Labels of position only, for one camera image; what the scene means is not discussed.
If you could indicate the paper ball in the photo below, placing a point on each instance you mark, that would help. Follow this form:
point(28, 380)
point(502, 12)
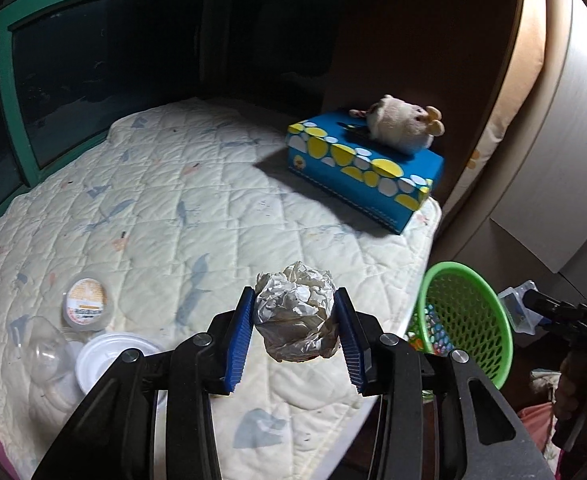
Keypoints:
point(296, 310)

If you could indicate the small white lidded cup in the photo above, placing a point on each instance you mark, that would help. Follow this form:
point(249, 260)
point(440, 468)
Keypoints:
point(86, 300)

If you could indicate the printed plastic packet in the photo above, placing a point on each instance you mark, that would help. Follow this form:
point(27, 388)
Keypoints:
point(431, 332)

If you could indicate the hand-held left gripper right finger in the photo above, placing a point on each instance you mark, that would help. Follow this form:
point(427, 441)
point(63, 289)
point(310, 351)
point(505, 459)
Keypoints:
point(353, 345)

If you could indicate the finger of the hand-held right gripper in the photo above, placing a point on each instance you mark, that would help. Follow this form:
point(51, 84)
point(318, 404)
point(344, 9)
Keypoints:
point(566, 330)
point(553, 309)

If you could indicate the green mesh basket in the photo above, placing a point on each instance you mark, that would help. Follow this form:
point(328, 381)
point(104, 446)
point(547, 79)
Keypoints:
point(453, 266)

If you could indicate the clear plastic wrapper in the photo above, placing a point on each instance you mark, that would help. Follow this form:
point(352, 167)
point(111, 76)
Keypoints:
point(516, 310)

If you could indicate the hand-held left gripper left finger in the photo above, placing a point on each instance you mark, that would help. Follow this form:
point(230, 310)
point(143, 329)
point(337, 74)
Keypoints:
point(238, 345)

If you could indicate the white wardrobe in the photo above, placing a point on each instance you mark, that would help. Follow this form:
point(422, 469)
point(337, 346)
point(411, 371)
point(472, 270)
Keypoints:
point(583, 160)

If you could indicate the floral pink cloth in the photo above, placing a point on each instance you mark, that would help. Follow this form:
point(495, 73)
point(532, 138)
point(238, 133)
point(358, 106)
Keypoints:
point(536, 425)

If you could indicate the white plastic bowl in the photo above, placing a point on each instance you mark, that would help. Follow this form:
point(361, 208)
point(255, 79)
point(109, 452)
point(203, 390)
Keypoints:
point(108, 355)

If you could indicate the blue dotted tissue box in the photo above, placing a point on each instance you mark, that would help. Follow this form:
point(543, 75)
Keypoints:
point(398, 195)

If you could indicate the dark wooden side panel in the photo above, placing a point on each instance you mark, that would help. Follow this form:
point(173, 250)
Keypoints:
point(423, 35)

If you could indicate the green window frame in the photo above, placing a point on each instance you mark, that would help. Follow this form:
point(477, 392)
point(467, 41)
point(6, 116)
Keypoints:
point(16, 110)

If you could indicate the beige plush toy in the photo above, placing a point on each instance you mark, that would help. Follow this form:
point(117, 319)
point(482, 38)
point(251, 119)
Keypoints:
point(398, 125)

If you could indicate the person's right hand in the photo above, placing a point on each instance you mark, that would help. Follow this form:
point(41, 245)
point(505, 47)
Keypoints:
point(581, 385)

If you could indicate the beige floral cushion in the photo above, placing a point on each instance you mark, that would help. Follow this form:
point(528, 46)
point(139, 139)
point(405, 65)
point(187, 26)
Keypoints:
point(521, 70)

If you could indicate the white quilted mat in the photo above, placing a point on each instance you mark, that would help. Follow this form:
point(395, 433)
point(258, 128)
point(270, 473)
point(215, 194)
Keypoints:
point(173, 185)

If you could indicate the clear plastic cup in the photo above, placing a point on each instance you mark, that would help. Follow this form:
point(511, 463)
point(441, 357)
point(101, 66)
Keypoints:
point(48, 350)

